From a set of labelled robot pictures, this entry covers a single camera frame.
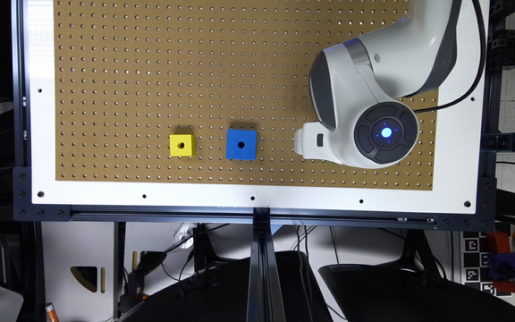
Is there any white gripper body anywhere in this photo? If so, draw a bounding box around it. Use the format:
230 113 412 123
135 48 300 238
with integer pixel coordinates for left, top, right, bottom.
294 122 336 161

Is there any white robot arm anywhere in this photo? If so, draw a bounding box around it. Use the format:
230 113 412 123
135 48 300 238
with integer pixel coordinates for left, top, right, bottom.
294 0 461 169

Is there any blue cube block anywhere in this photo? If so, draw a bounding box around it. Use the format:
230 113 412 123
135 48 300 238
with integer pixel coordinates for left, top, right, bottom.
226 129 257 161

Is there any yellow cube block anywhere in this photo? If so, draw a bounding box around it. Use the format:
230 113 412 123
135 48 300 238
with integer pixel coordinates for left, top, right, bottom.
169 134 195 157

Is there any red toy block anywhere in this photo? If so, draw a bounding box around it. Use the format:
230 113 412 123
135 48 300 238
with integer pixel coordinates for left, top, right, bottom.
486 231 511 254

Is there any purple toy block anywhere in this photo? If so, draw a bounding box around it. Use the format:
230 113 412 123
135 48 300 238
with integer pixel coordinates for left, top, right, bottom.
489 252 515 279

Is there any black office chair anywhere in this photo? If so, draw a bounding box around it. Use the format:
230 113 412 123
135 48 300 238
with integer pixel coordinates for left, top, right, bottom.
319 264 515 322

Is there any brown perforated pegboard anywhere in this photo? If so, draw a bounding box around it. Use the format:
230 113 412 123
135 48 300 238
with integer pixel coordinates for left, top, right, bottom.
53 0 437 191

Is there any fiducial marker sheet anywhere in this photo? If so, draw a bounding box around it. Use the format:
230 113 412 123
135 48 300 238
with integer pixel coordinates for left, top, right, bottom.
460 232 496 295

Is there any white wooden panel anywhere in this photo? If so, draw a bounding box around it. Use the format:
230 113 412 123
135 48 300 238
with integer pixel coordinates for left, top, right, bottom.
41 222 115 322

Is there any black aluminium table frame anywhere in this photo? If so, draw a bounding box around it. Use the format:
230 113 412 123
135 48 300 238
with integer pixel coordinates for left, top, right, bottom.
10 0 515 322

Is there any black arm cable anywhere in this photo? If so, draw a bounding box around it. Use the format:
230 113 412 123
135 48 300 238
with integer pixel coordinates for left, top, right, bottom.
412 0 487 114

